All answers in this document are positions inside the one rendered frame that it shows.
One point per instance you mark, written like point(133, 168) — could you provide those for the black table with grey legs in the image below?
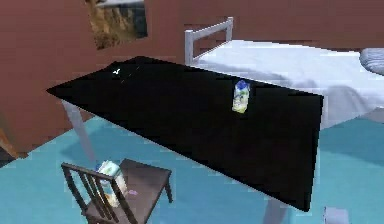
point(186, 113)

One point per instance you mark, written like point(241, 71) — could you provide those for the blue and yellow carton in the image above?
point(241, 96)

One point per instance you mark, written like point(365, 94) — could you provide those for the dark brown wooden chair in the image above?
point(140, 186)

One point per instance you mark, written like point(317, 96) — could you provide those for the small pink object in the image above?
point(132, 192)

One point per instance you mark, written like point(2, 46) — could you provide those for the white and green carton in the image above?
point(111, 180)

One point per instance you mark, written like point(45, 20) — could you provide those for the orange wooden furniture edge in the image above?
point(6, 143)

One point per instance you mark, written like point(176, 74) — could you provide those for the grey pillow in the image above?
point(375, 60)

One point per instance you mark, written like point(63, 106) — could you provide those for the white bed with grey frame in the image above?
point(293, 73)

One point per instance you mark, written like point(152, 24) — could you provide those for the brown framed wall picture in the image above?
point(116, 23)

